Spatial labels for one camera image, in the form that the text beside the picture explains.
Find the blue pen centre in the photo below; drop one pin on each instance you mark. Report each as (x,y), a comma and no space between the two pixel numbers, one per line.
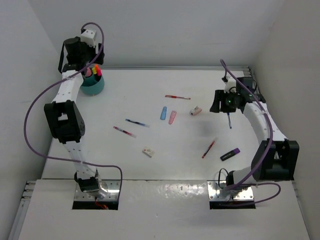
(137,123)

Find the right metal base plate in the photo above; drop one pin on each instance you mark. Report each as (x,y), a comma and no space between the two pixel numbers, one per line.
(217,192)

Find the red pen top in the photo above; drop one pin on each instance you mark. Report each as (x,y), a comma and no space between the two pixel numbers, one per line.
(177,97)

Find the pink capped clear tube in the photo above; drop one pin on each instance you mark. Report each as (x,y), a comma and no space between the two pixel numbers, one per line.
(88,72)

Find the red pen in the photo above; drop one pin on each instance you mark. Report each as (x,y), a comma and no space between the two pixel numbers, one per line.
(124,131)
(177,97)
(209,147)

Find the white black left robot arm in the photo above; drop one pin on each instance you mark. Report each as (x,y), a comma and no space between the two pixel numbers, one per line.
(64,119)

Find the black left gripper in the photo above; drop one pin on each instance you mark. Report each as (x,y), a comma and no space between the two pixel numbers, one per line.
(99,60)

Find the red pen left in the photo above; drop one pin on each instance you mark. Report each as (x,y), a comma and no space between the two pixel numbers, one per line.
(124,131)

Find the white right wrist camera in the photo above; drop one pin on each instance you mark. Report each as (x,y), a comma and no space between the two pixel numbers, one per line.
(230,84)

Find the metal base plate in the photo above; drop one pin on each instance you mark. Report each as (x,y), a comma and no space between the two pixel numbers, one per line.
(110,192)
(217,192)

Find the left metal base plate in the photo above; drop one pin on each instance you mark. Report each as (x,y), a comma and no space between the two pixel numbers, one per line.
(110,192)

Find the teal round desk organizer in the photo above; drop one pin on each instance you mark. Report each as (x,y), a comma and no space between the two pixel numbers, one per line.
(93,85)

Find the blue pen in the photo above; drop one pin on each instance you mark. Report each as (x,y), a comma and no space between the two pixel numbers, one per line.
(137,123)
(229,120)

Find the white eraser with sleeve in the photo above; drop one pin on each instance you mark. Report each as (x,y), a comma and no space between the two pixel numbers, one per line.
(148,151)

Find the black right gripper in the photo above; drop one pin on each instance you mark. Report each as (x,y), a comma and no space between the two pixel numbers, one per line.
(219,97)

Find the yellow highlighter black body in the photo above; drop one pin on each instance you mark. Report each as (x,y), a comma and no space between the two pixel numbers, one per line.
(94,71)

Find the pink highlighter black body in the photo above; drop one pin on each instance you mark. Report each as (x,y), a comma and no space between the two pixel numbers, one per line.
(99,73)

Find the orange highlighter black body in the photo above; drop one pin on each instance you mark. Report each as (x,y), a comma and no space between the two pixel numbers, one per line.
(96,67)

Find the pink correction tape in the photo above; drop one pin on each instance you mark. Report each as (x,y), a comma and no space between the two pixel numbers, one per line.
(172,117)

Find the blue correction tape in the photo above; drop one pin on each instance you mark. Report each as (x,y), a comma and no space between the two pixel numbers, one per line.
(163,113)

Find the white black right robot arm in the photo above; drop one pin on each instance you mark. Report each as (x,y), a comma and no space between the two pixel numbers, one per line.
(276,157)

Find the red pen lower right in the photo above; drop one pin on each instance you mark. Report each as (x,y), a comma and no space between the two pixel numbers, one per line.
(209,147)

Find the blue pen right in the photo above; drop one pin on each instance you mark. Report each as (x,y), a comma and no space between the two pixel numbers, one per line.
(229,120)

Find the purple highlighter black body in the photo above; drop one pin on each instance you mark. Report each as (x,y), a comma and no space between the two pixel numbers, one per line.
(230,154)

